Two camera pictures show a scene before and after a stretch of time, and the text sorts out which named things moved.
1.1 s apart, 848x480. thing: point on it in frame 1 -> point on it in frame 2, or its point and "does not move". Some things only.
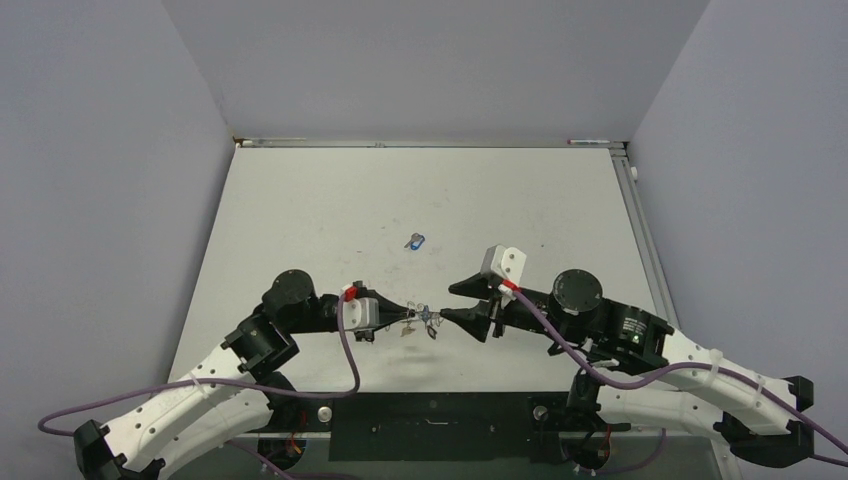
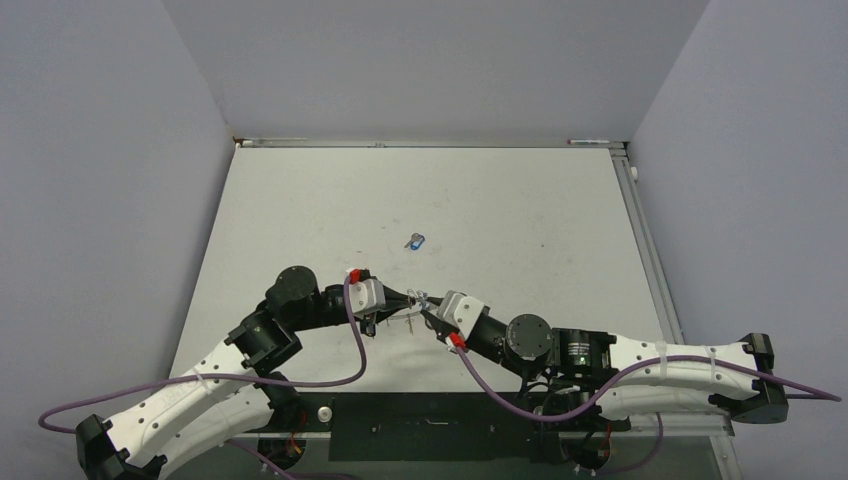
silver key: (414, 237) does not move
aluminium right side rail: (657, 281) does not move
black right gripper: (473, 318) -> (441, 326)
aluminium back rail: (280, 142) does not move
